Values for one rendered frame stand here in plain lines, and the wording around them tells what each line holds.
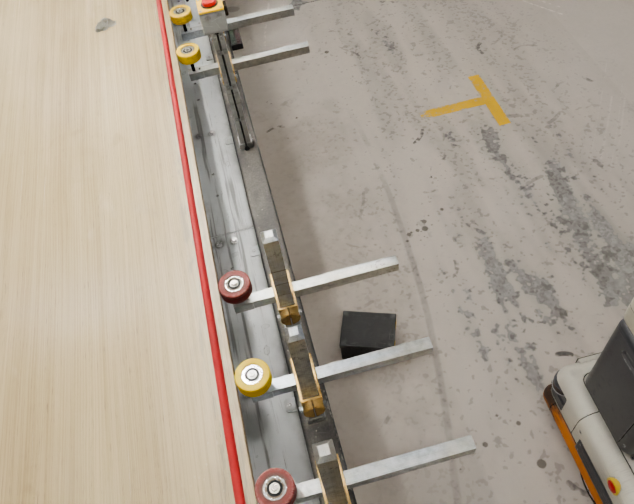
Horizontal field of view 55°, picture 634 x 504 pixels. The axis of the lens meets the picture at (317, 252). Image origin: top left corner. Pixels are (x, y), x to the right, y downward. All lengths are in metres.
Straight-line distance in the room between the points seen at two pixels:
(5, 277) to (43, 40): 1.07
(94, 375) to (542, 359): 1.60
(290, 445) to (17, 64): 1.63
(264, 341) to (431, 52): 2.30
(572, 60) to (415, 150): 1.06
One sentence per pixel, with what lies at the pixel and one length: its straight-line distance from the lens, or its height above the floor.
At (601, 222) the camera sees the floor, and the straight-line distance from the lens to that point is 2.87.
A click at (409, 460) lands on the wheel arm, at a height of 0.84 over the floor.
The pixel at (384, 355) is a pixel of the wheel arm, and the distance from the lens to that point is 1.45.
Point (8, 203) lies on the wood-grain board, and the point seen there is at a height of 0.90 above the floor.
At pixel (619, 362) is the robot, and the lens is 1.83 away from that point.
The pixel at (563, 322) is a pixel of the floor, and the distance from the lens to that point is 2.54.
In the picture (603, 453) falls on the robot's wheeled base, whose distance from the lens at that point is 2.06.
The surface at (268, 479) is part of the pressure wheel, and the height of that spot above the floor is 0.90.
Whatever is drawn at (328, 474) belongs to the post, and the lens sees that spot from 1.09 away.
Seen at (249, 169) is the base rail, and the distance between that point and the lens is 2.04.
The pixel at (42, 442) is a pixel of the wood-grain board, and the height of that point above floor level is 0.90.
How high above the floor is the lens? 2.12
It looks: 53 degrees down
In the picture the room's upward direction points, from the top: 9 degrees counter-clockwise
